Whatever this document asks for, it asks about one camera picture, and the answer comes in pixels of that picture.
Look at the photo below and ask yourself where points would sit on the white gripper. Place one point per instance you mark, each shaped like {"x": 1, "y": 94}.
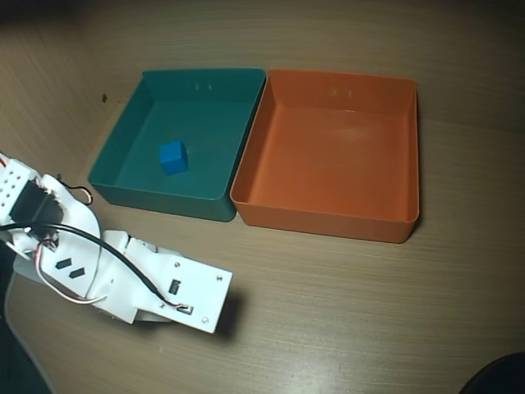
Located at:
{"x": 144, "y": 251}

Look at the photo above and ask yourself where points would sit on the blue cube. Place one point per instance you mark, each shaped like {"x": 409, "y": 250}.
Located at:
{"x": 174, "y": 158}

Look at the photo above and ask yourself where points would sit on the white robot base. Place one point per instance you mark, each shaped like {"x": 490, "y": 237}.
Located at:
{"x": 24, "y": 273}

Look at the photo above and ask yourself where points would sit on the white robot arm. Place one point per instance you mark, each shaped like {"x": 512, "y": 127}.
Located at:
{"x": 78, "y": 238}

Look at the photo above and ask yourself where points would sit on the teal plastic box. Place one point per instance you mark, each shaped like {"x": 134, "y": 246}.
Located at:
{"x": 205, "y": 123}

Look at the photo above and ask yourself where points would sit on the orange plastic box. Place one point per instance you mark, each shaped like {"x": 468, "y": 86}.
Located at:
{"x": 328, "y": 164}

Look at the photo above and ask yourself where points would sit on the dark round object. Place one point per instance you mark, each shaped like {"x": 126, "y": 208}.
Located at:
{"x": 498, "y": 375}

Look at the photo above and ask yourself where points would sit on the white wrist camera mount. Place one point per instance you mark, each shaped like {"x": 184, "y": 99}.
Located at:
{"x": 197, "y": 287}

